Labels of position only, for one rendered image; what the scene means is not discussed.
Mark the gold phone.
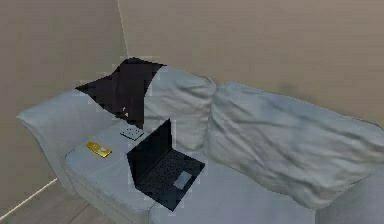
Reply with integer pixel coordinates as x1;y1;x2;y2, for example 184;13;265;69
86;141;113;159

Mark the black laptop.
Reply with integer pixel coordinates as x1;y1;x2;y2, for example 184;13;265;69
126;118;206;212

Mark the grey sofa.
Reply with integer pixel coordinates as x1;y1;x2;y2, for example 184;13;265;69
16;65;384;224

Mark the grey remote control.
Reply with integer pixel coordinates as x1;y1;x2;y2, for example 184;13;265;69
120;125;145;142

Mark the black cloth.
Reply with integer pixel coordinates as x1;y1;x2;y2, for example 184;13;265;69
75;57;167;130

